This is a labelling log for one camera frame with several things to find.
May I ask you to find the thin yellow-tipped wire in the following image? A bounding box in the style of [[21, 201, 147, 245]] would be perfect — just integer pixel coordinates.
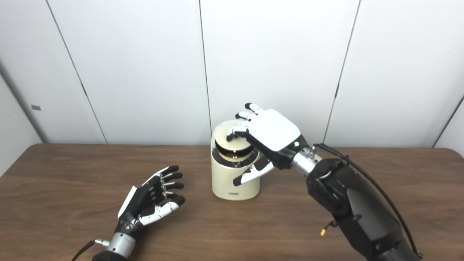
[[320, 220, 337, 237]]

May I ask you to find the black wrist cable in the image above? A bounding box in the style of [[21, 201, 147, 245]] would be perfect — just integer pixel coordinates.
[[71, 239, 110, 261], [312, 143, 423, 258]]

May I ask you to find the black and white left hand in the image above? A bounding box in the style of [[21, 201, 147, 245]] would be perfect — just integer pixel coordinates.
[[115, 165, 186, 240]]

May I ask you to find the cream-colored bin body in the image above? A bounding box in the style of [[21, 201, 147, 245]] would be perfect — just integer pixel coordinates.
[[211, 120, 261, 200]]

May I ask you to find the black and white right hand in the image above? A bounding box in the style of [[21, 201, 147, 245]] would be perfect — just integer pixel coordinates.
[[226, 103, 308, 187]]

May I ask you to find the round cream bin lid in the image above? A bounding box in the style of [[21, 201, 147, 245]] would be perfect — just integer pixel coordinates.
[[215, 126, 255, 160]]

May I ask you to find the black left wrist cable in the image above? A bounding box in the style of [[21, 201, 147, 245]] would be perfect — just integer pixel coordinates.
[[71, 239, 110, 261]]

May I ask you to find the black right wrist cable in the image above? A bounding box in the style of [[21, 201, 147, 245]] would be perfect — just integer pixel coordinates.
[[312, 143, 423, 258]]

